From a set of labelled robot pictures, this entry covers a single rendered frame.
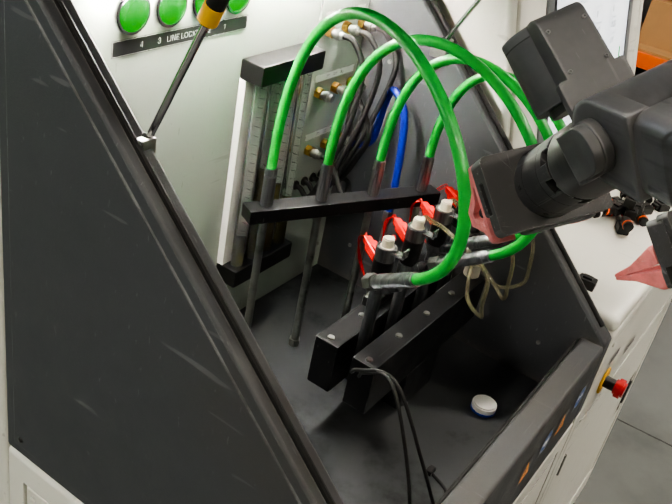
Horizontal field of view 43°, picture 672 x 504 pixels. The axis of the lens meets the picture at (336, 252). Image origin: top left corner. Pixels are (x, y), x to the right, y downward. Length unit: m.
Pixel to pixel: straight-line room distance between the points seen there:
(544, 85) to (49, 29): 0.49
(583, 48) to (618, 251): 1.05
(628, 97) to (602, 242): 1.11
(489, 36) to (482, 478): 0.67
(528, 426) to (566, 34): 0.69
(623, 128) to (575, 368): 0.84
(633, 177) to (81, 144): 0.55
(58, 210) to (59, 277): 0.08
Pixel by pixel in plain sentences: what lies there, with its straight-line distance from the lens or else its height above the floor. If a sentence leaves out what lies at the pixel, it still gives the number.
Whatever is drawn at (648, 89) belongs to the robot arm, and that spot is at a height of 1.54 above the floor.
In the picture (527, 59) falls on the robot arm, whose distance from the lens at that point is 0.62.
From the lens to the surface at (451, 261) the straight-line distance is 0.89.
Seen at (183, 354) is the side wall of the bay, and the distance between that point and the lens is 0.89.
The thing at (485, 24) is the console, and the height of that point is 1.35.
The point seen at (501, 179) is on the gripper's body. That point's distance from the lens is 0.68.
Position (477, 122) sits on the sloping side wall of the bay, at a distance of 1.36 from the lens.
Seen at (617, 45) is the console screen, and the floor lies 1.25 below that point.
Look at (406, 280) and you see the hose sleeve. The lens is 0.95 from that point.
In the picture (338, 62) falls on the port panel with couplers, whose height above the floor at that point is 1.24.
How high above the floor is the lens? 1.68
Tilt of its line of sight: 31 degrees down
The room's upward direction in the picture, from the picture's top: 12 degrees clockwise
